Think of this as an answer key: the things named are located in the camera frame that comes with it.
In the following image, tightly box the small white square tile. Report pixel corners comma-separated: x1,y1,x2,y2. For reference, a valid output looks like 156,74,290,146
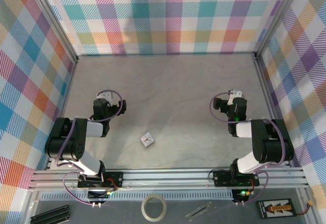
139,131,156,148

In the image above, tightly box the black electronics board green light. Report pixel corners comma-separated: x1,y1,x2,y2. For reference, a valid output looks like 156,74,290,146
232,188,252,201
88,188,114,201

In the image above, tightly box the black battery pack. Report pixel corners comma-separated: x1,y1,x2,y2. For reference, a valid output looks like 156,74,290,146
255,198,294,220

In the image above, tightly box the clear acrylic slotted strip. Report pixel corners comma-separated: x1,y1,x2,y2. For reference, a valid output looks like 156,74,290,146
185,201,216,221

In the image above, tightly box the black aluminium profile bar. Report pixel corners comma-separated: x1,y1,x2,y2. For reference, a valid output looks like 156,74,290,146
30,204,71,224

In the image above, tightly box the clear tape roll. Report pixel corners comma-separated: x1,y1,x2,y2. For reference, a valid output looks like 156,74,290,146
141,193,168,221

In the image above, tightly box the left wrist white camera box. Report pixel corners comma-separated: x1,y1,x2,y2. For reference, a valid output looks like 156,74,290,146
97,93,113,105

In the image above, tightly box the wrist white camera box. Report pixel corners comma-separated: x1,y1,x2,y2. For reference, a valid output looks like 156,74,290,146
227,89,242,105
97,93,113,105

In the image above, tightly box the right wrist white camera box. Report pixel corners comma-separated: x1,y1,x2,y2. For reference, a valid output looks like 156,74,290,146
227,89,242,105

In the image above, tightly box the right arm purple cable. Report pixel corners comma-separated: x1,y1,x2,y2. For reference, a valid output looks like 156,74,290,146
209,92,286,206

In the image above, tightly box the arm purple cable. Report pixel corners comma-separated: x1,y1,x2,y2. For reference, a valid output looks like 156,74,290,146
56,90,127,207
209,92,286,206

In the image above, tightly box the aluminium side floor rail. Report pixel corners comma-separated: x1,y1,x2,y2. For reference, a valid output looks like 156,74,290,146
44,55,79,171
253,53,280,123

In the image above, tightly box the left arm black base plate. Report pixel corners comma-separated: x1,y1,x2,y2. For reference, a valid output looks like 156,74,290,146
77,171,125,189

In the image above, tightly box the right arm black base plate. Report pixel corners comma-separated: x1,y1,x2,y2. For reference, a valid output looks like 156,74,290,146
212,169,261,188

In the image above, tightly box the red wire yellow plug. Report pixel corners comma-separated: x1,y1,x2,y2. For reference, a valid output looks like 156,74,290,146
244,178,256,198
292,200,314,216
105,177,123,195

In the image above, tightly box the grey slotted cable duct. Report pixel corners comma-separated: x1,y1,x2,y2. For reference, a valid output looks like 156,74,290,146
40,192,234,202

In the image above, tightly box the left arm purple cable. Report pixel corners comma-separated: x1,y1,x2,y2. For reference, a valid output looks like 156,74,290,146
56,90,127,207

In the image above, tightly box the long aluminium mounting rail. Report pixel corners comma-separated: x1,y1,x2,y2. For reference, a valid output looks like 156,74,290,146
30,169,309,192

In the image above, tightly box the aluminium frame post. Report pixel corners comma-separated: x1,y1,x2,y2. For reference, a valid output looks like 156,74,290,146
24,0,79,64
253,0,308,59

